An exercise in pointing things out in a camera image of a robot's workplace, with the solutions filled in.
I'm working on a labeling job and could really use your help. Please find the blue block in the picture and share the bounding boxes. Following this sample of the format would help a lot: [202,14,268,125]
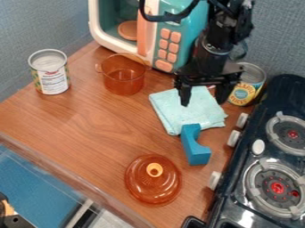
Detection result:
[179,123,214,167]

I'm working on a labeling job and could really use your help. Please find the toy microwave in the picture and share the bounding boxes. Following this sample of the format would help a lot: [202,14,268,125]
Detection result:
[87,0,211,74]

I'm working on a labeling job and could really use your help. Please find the light blue cloth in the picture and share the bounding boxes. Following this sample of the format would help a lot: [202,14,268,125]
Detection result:
[147,85,229,136]

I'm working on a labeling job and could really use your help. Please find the toy stove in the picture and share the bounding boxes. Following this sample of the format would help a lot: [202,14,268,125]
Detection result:
[179,73,305,228]

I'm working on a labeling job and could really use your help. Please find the orange pot lid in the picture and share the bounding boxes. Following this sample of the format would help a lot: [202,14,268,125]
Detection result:
[123,153,184,207]

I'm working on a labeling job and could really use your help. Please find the yellow label can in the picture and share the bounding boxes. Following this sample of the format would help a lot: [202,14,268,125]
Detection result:
[226,61,268,107]

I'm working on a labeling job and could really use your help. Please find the orange pot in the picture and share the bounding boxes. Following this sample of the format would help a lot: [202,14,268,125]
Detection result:
[94,53,153,96]

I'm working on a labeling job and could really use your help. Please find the white label can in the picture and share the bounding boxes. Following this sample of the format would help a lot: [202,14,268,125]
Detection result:
[27,48,72,96]

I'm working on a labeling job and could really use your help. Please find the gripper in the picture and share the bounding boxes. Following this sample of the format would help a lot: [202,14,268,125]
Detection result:
[174,50,246,108]

